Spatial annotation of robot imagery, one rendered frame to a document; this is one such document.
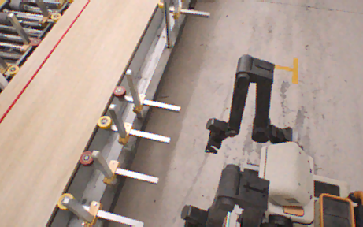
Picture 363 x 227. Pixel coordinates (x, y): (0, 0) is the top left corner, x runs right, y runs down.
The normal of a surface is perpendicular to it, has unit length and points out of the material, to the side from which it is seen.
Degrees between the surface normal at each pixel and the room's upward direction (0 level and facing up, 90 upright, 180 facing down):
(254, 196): 14
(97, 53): 0
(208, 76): 0
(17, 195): 0
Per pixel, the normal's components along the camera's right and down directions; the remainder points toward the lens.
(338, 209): -0.04, -0.56
